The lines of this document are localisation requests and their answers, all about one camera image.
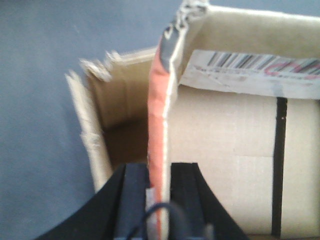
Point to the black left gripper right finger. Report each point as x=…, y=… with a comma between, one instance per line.
x=204, y=215

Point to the red printed cardboard box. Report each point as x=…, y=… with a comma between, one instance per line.
x=260, y=155

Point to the plain brown cardboard box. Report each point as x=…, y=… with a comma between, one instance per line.
x=110, y=100

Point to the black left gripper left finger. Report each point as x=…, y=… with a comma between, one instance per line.
x=112, y=212

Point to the white barcode shipping label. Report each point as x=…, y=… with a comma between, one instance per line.
x=254, y=74

